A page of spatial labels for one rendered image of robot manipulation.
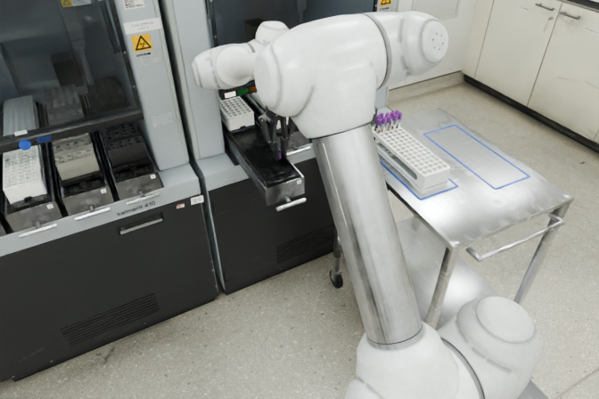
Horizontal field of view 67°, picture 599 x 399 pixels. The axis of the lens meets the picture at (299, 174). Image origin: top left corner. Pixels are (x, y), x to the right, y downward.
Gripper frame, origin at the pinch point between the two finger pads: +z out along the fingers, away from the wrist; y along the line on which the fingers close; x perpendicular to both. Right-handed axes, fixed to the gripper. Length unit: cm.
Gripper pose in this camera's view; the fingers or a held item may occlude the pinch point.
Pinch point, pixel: (279, 148)
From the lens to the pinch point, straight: 148.4
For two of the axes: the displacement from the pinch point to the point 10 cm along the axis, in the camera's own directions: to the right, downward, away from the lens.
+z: 0.1, 7.9, 6.1
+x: 4.6, 5.4, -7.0
